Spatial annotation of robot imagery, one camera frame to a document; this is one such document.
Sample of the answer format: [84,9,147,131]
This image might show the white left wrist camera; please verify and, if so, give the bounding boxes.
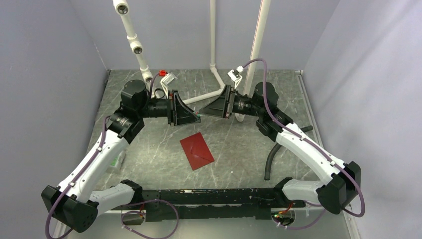
[160,71,177,98]

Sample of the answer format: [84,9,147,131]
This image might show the aluminium extrusion frame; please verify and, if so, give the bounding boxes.
[52,220,70,238]

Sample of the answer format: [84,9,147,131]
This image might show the red paper envelope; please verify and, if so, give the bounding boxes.
[180,132,214,171]

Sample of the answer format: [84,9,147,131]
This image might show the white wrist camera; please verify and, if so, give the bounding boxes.
[227,66,244,90]
[160,71,177,98]

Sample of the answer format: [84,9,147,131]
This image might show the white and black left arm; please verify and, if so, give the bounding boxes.
[41,80,201,233]

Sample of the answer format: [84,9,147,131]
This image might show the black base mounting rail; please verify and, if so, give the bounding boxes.
[115,188,305,222]

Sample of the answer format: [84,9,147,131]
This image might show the green white small box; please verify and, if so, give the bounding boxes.
[108,151,126,171]

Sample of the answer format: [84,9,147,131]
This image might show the black corrugated hose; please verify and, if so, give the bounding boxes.
[264,125,314,181]

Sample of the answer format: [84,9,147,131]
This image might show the white PVC pipe frame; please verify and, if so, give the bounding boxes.
[112,0,271,105]

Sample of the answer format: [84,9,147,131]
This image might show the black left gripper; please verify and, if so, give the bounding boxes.
[137,90,201,126]

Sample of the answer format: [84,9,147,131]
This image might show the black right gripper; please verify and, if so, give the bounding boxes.
[199,85,264,119]

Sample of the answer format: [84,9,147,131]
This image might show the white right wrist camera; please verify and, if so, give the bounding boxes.
[227,66,244,90]

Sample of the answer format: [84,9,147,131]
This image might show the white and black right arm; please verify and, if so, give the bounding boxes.
[199,82,361,214]

